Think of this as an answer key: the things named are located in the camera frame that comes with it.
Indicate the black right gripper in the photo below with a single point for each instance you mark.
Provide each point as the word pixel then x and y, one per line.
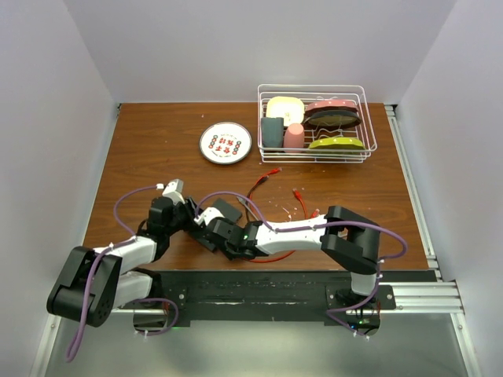
pixel 229 254

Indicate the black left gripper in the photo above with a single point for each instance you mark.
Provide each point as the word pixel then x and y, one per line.
pixel 190 209

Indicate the black network switch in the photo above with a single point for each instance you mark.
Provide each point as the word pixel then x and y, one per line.
pixel 228 210

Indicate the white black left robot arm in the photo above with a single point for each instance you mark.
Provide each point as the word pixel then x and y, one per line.
pixel 93 282

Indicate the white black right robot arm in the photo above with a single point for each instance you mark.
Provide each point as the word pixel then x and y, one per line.
pixel 347 238

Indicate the white patterned round plate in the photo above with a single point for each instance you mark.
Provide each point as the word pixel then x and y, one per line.
pixel 225 143

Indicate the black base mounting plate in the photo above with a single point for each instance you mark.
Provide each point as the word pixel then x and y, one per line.
pixel 256 295

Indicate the dark teal cup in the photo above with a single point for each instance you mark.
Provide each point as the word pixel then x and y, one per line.
pixel 272 132

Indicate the pink cup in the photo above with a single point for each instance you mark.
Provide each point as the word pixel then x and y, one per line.
pixel 294 136

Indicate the yellow-green plate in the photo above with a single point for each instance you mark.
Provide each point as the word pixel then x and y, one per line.
pixel 337 143

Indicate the cream square bowl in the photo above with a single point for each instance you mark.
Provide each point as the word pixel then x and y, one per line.
pixel 290 109

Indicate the pink plate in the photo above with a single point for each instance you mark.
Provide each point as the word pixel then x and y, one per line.
pixel 331 104

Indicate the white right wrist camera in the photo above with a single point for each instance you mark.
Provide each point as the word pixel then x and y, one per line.
pixel 208 215

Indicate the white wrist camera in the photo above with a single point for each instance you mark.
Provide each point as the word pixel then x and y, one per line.
pixel 173 191
pixel 208 215

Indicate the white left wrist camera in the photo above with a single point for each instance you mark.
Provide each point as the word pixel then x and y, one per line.
pixel 173 191

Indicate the white wire dish rack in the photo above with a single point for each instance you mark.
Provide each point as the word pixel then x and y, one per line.
pixel 309 94

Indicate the aluminium frame rail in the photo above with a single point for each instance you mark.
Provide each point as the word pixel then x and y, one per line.
pixel 440 297

